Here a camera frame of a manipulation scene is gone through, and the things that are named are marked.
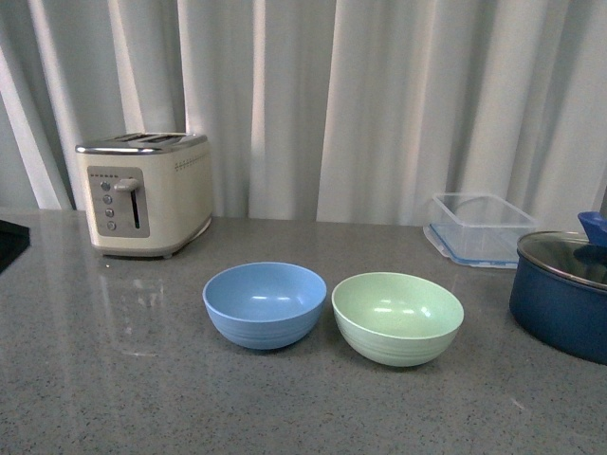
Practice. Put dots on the clear plastic food container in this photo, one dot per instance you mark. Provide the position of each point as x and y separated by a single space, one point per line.
477 229

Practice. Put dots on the cream toaster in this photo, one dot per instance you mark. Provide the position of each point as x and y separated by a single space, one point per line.
146 194

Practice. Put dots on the blue bowl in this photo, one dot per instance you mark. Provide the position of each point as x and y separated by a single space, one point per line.
265 306

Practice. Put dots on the green bowl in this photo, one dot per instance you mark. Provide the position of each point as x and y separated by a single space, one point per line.
396 319

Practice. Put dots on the blue cooking pot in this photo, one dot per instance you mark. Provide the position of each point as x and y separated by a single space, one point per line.
567 312

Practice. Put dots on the white curtain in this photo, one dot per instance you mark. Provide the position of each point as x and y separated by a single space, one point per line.
343 111

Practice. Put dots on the glass pot lid blue knob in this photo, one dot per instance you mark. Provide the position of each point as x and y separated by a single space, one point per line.
569 253

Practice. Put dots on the black induction cooktop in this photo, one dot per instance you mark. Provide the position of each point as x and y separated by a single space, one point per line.
14 240

